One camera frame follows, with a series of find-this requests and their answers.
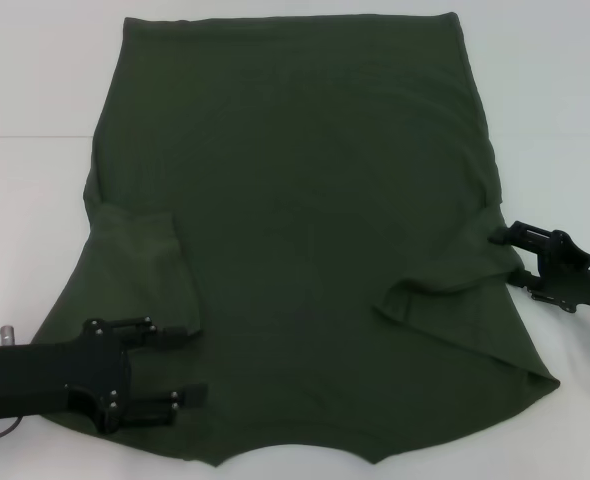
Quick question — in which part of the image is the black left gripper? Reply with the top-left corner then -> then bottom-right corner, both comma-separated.
0,315 -> 210,435

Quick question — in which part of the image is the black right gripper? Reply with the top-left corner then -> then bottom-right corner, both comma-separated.
487,222 -> 590,316

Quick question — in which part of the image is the dark green t-shirt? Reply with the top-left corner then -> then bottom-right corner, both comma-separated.
27,13 -> 561,469

